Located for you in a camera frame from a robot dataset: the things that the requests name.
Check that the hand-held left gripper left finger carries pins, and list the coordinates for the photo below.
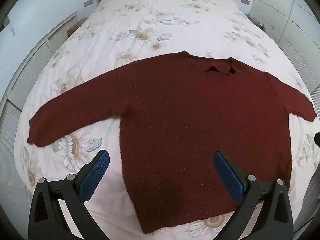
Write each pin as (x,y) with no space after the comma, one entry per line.
(96,172)

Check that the wall socket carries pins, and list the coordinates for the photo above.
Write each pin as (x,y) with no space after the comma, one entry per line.
(245,1)
(88,3)

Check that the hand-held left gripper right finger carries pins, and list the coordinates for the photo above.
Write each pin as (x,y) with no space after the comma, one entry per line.
(228,175)

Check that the floral bedspread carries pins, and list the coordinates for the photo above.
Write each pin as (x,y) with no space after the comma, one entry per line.
(160,22)

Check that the white wardrobe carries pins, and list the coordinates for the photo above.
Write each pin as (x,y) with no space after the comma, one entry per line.
(287,17)

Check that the dark red knit sweater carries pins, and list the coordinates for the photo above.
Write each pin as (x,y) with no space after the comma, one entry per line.
(190,120)

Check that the wooden nightstand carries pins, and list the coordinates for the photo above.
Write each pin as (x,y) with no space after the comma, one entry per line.
(75,27)
(255,21)

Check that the white slatted cabinet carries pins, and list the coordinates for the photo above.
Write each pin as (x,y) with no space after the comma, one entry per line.
(27,65)

